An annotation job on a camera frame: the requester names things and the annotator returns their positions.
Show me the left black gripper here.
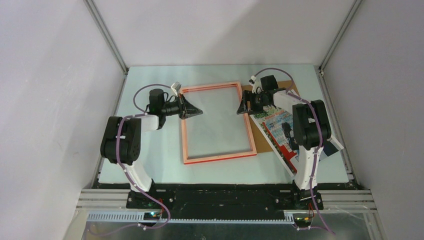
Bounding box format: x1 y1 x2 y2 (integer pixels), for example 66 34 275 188
161 93 203 120

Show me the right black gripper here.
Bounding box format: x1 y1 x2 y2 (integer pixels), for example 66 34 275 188
236 90 269 115

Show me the clear acrylic sheet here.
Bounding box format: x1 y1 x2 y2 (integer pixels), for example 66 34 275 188
184 86 252 161

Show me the colourful printed photo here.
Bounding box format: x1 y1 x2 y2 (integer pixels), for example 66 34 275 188
250 89 345 177

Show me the orange wooden picture frame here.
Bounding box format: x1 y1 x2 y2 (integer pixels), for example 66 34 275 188
180 81 257 165

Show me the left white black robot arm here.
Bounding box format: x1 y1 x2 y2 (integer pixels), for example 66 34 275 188
100 88 203 208

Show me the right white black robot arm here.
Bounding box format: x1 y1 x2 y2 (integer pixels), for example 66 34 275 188
236 75 332 209

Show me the brown cardboard backing board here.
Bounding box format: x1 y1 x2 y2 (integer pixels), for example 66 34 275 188
241 80 299 154

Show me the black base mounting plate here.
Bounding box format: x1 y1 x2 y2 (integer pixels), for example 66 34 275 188
126 183 323 217

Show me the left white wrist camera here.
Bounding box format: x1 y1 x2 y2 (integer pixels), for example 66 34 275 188
170 81 182 96

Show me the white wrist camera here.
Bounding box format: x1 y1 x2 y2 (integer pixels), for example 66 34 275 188
170 81 182 96
248 75 263 94

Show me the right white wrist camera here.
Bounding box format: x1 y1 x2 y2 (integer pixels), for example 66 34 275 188
248 75 263 94

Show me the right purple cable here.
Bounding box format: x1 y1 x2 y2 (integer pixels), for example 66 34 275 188
252 67 336 236

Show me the purple cable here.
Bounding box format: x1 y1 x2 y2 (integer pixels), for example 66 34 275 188
252 67 336 236
115 83 172 230

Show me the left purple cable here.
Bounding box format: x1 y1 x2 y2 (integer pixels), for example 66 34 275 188
115 83 172 230

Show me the aluminium front rail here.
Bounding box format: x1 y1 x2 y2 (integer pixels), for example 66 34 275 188
76 189 378 224

